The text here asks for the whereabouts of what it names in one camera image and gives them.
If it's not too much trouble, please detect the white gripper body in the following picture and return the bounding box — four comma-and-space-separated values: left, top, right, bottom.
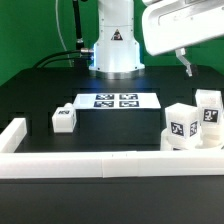
142, 0, 224, 56

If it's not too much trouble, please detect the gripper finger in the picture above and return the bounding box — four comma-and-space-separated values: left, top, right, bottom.
175, 48, 193, 77

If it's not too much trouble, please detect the white round stool seat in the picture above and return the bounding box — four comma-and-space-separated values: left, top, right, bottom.
160, 129, 224, 151

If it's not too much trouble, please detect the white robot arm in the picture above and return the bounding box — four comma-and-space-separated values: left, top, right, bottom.
89, 0, 224, 79

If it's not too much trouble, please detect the white fiducial marker sheet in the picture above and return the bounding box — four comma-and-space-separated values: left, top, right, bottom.
73, 93, 161, 109

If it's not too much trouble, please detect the white U-shaped obstacle fence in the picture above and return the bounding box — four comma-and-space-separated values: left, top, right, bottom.
0, 118, 224, 179

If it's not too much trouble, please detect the white thin cable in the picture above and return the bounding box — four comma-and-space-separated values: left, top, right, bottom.
55, 0, 73, 68

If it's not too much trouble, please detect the black cable lower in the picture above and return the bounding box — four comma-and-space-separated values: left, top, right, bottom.
39, 55, 94, 69

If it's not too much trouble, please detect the black cable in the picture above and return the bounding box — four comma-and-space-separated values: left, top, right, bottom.
39, 55, 94, 69
32, 50, 94, 70

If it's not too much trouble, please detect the black cable upper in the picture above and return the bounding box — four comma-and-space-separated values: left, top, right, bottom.
32, 50, 94, 70

